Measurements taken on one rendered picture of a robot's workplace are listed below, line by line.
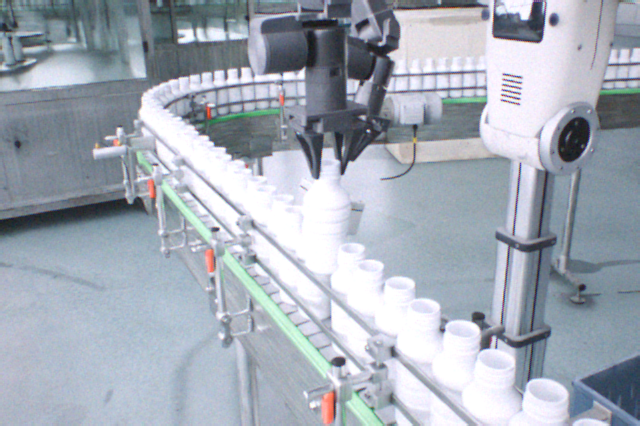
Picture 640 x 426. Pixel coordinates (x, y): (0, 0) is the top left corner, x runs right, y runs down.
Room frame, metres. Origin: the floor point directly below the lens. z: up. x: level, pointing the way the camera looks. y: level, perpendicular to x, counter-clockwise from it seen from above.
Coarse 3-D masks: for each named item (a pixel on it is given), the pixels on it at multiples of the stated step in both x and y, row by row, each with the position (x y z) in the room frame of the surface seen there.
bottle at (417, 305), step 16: (416, 304) 0.63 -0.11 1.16; (432, 304) 0.63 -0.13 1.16; (416, 320) 0.61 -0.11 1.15; (432, 320) 0.60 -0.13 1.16; (400, 336) 0.62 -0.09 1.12; (416, 336) 0.60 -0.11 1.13; (432, 336) 0.60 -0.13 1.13; (416, 352) 0.59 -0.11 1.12; (432, 352) 0.59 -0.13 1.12; (400, 368) 0.61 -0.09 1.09; (400, 384) 0.61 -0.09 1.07; (416, 384) 0.59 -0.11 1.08; (400, 400) 0.61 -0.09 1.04; (416, 400) 0.59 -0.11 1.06; (400, 416) 0.60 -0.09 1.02
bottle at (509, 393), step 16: (496, 352) 0.53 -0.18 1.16; (480, 368) 0.51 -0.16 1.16; (496, 368) 0.53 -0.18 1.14; (512, 368) 0.50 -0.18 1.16; (480, 384) 0.50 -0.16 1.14; (496, 384) 0.50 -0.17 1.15; (512, 384) 0.50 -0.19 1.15; (464, 400) 0.51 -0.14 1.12; (480, 400) 0.50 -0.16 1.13; (496, 400) 0.49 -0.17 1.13; (512, 400) 0.50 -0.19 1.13; (480, 416) 0.49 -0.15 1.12; (496, 416) 0.48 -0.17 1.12
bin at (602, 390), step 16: (608, 368) 0.79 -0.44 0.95; (624, 368) 0.81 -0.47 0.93; (576, 384) 0.75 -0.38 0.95; (592, 384) 0.78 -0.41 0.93; (608, 384) 0.79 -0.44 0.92; (624, 384) 0.81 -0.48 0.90; (576, 400) 0.75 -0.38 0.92; (592, 400) 0.73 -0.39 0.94; (608, 400) 0.71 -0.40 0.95; (624, 400) 0.81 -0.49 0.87; (576, 416) 0.70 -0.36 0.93; (592, 416) 0.70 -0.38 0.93; (608, 416) 0.70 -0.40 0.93; (624, 416) 0.68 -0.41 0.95
